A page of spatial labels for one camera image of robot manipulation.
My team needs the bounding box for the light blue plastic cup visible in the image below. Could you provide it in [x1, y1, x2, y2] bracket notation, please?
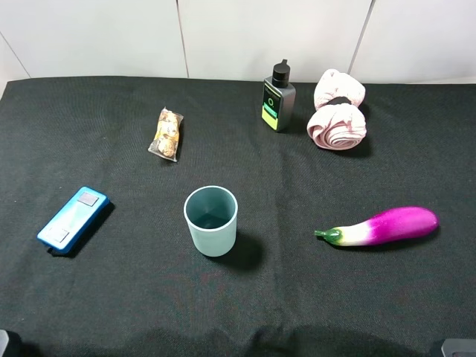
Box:
[183, 185, 238, 257]

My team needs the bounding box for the clear snack packet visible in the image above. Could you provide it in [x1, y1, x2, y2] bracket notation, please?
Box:
[148, 107, 184, 162]

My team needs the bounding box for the grey bottle with black cap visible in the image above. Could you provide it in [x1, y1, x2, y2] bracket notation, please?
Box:
[261, 59, 296, 132]

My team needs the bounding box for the rolled pink towel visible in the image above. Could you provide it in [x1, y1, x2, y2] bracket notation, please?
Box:
[306, 69, 367, 151]

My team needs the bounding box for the black table cloth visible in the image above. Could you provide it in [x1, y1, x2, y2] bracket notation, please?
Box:
[1, 77, 475, 356]

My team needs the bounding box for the purple toy eggplant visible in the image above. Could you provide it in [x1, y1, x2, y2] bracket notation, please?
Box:
[315, 206, 439, 247]

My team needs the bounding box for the blue rectangular box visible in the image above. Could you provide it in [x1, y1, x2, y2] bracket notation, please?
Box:
[36, 186, 109, 255]

